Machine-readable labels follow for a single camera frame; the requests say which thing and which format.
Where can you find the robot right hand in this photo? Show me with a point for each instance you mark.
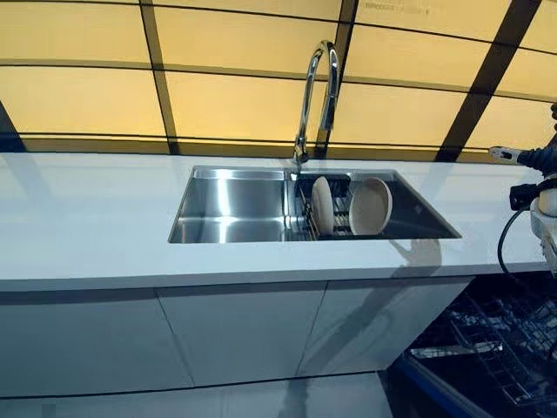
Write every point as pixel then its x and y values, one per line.
pixel 549 235

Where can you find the deep cream plate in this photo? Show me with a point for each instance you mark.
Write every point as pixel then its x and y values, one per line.
pixel 370 209

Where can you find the blue sleeved person forearm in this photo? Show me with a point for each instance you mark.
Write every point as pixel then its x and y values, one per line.
pixel 539 159

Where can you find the dishwasher with open door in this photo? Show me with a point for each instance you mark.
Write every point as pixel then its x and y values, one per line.
pixel 428 374

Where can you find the white handheld device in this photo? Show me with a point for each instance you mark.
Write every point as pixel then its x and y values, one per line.
pixel 505 153

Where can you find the white cabinet door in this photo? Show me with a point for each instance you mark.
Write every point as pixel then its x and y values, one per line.
pixel 243 331
pixel 87 344
pixel 370 322

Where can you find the black dish drying rack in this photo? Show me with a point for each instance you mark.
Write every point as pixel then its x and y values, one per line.
pixel 341 204

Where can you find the chrome gooseneck faucet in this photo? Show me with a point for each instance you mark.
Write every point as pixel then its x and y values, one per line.
pixel 306 100

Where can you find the stainless steel sink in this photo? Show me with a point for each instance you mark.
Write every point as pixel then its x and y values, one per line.
pixel 230 204

